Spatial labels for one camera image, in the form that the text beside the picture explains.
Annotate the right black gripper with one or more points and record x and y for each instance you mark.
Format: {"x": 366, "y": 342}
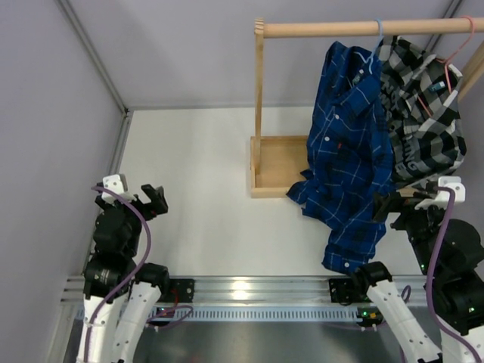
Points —
{"x": 390, "y": 201}

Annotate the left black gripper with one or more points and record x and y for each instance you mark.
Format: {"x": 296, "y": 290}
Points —
{"x": 158, "y": 204}

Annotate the blue plaid shirt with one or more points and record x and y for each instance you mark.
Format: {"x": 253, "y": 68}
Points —
{"x": 349, "y": 156}

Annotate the blue wire hanger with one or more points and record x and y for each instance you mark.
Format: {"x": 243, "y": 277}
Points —
{"x": 376, "y": 45}

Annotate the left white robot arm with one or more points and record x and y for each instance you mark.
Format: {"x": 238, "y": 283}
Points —
{"x": 118, "y": 292}

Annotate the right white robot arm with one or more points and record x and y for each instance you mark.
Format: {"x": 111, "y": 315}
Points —
{"x": 449, "y": 251}

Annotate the black white checkered shirt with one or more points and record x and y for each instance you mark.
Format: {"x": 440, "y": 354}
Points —
{"x": 423, "y": 148}

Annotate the wooden clothes rack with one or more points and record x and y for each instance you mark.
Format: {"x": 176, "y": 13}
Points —
{"x": 275, "y": 161}

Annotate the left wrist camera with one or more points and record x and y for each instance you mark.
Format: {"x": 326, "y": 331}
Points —
{"x": 117, "y": 184}

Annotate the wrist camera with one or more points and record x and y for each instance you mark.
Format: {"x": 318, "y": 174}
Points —
{"x": 445, "y": 184}
{"x": 117, "y": 184}

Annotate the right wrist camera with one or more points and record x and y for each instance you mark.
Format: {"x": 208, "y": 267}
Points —
{"x": 445, "y": 184}

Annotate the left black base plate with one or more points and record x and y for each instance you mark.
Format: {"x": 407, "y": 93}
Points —
{"x": 180, "y": 290}

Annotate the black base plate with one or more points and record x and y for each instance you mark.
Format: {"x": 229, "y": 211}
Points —
{"x": 180, "y": 290}
{"x": 345, "y": 292}

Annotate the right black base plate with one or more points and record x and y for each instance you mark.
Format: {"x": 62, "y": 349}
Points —
{"x": 345, "y": 292}

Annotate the aluminium mounting rail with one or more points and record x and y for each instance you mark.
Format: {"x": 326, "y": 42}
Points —
{"x": 265, "y": 289}

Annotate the slotted grey cable duct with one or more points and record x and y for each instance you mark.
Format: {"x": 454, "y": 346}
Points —
{"x": 332, "y": 314}

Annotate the pink wire hanger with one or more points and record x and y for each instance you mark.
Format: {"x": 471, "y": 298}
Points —
{"x": 450, "y": 60}

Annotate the grey corner frame post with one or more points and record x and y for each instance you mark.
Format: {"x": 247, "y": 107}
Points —
{"x": 87, "y": 44}

